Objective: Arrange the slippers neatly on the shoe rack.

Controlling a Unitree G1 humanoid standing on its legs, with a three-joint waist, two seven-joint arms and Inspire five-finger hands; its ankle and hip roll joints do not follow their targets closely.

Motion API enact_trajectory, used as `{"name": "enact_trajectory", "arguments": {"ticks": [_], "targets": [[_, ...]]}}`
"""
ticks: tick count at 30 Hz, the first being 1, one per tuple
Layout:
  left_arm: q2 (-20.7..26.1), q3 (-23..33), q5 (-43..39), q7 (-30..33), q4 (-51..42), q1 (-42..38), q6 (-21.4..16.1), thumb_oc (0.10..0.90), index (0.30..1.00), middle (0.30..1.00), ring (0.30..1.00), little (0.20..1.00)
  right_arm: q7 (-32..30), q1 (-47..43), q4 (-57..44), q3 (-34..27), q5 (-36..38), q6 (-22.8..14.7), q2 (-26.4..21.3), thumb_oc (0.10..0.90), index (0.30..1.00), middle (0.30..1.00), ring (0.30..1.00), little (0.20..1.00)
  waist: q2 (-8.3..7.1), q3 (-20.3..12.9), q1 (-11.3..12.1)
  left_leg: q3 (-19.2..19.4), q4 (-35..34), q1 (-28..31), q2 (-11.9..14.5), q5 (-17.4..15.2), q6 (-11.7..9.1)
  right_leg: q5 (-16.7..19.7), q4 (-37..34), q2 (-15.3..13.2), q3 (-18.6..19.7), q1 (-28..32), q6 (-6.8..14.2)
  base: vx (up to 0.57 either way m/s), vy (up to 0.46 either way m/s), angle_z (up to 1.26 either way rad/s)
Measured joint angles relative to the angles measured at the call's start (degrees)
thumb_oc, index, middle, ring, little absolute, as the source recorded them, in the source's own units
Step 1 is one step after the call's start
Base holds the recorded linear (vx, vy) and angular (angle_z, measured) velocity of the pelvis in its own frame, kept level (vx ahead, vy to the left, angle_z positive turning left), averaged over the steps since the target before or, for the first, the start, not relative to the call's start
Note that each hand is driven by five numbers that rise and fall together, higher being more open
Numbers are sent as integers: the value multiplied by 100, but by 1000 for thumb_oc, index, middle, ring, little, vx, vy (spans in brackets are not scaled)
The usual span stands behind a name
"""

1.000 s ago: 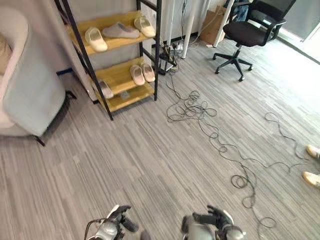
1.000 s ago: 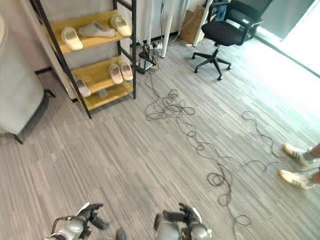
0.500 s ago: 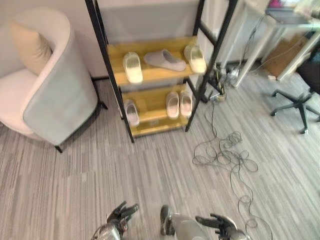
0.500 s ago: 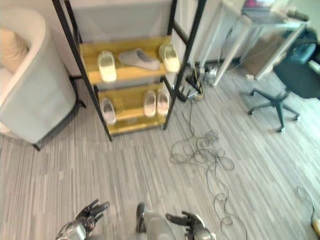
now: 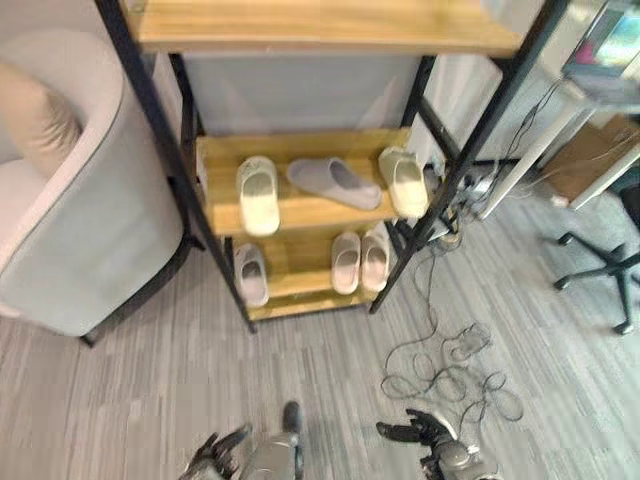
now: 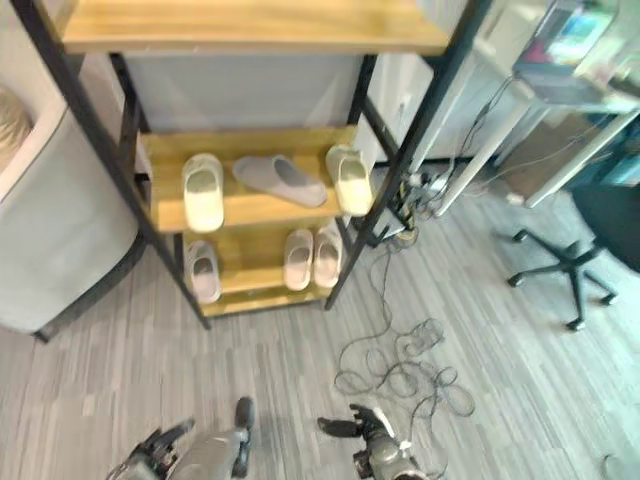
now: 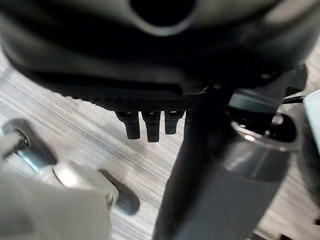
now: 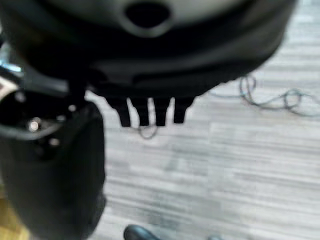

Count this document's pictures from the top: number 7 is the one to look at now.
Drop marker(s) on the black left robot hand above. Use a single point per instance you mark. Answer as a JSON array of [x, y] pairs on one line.
[[140, 62]]

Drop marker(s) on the dark robot foot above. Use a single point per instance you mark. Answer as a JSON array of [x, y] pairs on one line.
[[75, 165]]

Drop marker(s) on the silver robot leg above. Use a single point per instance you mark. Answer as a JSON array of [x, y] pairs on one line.
[[50, 200]]

